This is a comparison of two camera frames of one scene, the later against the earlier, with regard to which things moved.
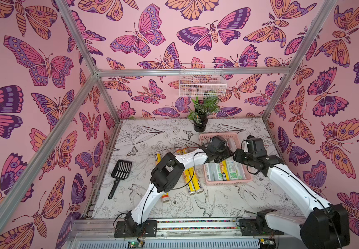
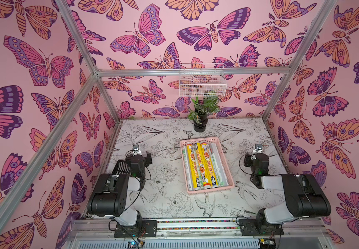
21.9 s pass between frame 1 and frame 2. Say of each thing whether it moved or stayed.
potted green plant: stayed
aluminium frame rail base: stayed
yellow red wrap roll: moved
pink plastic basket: moved
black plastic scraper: stayed
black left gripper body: moved
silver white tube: moved
